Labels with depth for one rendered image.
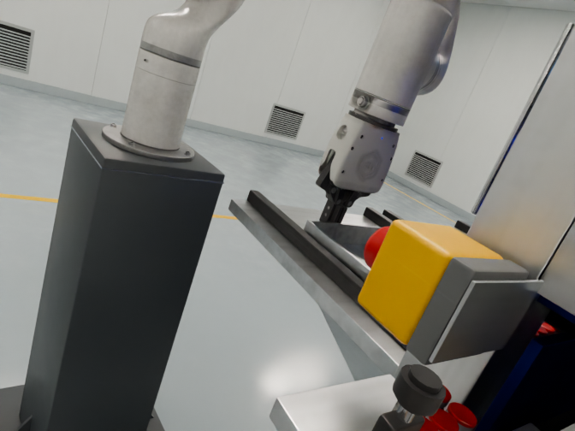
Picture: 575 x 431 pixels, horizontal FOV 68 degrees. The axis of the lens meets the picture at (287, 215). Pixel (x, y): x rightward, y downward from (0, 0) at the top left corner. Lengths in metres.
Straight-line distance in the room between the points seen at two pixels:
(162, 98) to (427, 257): 0.69
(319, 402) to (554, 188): 0.23
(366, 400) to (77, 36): 5.25
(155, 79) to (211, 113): 5.13
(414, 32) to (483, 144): 6.33
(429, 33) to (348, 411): 0.45
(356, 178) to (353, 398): 0.34
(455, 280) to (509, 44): 6.97
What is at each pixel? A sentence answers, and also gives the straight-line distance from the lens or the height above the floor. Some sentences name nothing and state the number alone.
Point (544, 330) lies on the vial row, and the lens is 0.59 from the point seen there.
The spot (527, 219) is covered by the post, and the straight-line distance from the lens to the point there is 0.36.
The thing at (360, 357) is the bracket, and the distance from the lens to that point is 0.60.
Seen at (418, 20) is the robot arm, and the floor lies 1.21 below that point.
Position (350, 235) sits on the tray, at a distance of 0.69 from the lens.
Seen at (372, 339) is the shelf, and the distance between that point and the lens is 0.47.
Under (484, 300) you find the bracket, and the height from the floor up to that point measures 1.01.
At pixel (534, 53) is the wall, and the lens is 6.98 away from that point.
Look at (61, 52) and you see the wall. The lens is 5.46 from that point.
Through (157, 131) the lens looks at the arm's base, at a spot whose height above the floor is 0.91.
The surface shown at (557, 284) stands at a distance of 0.35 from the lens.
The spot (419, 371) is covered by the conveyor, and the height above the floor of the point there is 1.00.
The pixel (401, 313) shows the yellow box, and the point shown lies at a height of 0.98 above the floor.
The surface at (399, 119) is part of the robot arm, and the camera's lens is 0.61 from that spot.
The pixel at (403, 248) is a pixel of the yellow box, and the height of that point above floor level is 1.02.
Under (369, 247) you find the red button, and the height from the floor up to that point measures 1.00.
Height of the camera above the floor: 1.10
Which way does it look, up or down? 18 degrees down
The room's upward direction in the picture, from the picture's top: 20 degrees clockwise
